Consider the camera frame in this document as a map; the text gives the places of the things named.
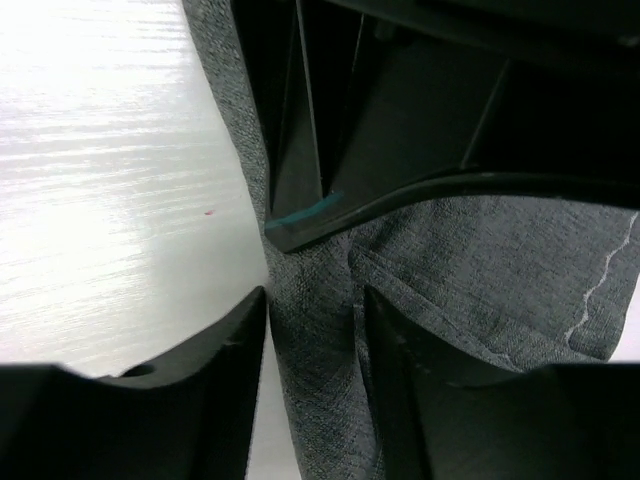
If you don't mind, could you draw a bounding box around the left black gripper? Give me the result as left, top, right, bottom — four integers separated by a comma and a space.
265, 1, 639, 252

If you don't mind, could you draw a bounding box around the grey cloth napkin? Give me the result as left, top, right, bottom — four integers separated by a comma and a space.
184, 1, 639, 479

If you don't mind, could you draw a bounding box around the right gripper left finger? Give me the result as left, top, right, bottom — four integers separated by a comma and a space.
1, 288, 267, 479

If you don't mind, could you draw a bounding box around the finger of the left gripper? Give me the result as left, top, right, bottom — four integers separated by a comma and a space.
231, 1, 300, 200

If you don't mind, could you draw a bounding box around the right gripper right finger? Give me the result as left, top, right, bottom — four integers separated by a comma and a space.
365, 288, 639, 479

